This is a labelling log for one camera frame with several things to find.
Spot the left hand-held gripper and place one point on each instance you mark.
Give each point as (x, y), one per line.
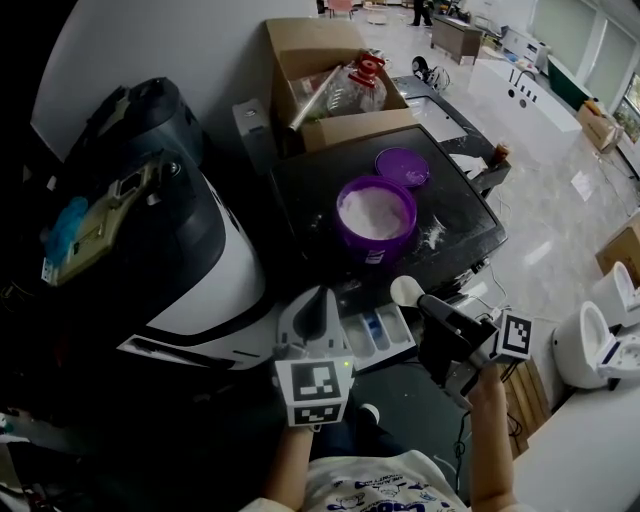
(315, 382)

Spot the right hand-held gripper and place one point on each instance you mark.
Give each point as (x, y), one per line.
(515, 337)

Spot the white detergent drawer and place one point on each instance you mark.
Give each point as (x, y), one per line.
(352, 342)

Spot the white plastic spoon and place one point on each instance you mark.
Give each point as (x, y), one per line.
(405, 290)

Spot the purple powder tub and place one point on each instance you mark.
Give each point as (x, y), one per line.
(370, 250)

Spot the white powder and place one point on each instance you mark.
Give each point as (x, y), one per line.
(372, 212)

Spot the purple bucket lid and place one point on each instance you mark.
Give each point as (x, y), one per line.
(400, 165)

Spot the person's left forearm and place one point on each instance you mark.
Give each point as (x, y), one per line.
(287, 470)

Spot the person's right forearm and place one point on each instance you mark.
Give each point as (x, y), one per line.
(490, 450)

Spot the person's white shoe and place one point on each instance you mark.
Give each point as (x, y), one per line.
(370, 411)

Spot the wooden pallet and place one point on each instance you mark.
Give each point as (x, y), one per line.
(525, 400)

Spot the person's dark trouser leg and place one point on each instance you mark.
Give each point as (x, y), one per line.
(350, 435)

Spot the white toilet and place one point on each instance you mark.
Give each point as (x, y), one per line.
(612, 290)
(575, 350)

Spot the black washing machine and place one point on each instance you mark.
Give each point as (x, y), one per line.
(310, 200)

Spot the black white rounded machine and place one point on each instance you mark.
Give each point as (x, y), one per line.
(200, 240)

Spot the person's white printed shirt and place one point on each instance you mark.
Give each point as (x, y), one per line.
(380, 487)

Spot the white crumpled tissue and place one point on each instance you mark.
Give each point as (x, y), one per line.
(470, 162)

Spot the brown drink cup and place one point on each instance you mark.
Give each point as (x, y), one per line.
(501, 154)

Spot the brown cardboard box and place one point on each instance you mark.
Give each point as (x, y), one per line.
(600, 127)
(620, 250)

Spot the black sink counter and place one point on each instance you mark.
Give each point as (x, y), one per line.
(475, 140)

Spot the grey metal box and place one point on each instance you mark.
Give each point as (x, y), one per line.
(255, 145)

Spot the white paper sheet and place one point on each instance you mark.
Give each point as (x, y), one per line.
(582, 185)

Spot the silver tube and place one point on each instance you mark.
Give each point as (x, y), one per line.
(315, 102)

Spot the clear water jug red cap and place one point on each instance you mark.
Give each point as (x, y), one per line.
(360, 97)

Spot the white floor fan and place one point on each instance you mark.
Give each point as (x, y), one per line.
(430, 72)

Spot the teal cloth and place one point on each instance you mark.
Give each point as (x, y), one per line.
(67, 225)

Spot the green bathtub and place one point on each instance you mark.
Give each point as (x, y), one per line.
(567, 77)

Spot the window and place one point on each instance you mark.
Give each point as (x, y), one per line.
(630, 105)

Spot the wooden cabinet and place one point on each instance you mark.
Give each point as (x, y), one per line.
(455, 37)

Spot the large open cardboard box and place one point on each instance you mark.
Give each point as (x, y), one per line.
(310, 40)

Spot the white cabinet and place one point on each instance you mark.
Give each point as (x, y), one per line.
(525, 47)

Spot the pink chair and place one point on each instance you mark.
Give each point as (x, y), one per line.
(340, 6)

